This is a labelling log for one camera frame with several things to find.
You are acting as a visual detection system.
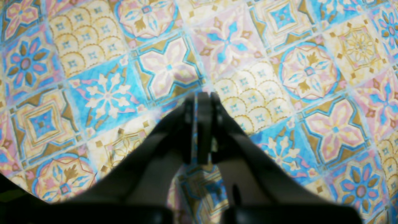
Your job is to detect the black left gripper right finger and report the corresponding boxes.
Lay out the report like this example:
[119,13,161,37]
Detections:
[197,92,362,224]

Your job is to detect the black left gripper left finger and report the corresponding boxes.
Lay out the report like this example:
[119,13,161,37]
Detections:
[31,94,195,224]

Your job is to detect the patterned tablecloth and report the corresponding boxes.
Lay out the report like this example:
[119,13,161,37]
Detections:
[0,0,397,224]

